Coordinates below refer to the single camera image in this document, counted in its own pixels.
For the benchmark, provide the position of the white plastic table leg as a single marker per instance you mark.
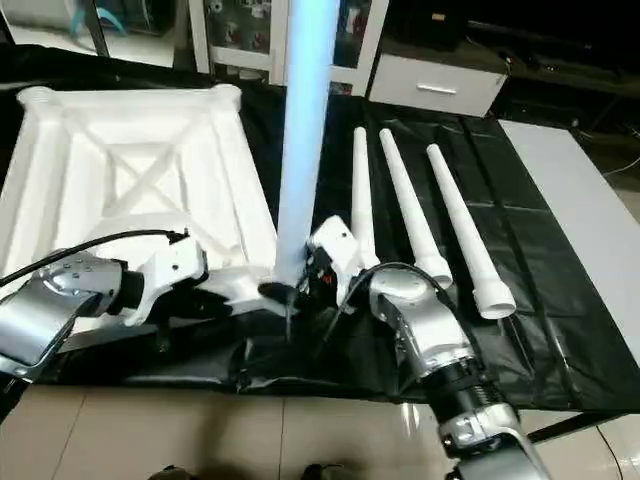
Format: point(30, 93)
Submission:
point(465, 240)
point(305, 120)
point(362, 200)
point(410, 210)

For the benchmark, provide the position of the white plastic children's table top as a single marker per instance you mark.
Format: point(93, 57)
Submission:
point(130, 170)

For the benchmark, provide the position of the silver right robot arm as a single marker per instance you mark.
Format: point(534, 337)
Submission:
point(430, 340)

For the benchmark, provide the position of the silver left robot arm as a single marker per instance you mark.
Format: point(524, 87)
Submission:
point(45, 310)

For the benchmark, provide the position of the white low drawer unit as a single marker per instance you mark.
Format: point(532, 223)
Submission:
point(435, 88)

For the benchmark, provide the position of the black plastic work mat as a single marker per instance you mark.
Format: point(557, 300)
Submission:
point(560, 330)

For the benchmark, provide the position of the white glass door cabinet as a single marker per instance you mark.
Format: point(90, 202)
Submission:
point(250, 40)

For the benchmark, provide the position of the white side table board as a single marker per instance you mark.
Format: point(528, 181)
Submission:
point(575, 210)

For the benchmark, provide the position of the black box with yellow label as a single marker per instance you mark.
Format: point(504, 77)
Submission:
point(430, 25)

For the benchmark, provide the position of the black metal table leg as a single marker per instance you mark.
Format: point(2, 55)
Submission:
point(560, 428)

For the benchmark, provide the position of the teal plastic object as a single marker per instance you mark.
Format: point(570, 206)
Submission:
point(100, 20)

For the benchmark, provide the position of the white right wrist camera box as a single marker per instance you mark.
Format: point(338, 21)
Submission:
point(335, 245)

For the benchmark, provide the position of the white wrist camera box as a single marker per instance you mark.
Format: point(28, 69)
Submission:
point(170, 268)
point(335, 245)

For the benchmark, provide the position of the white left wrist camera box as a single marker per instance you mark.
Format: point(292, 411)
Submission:
point(170, 268)

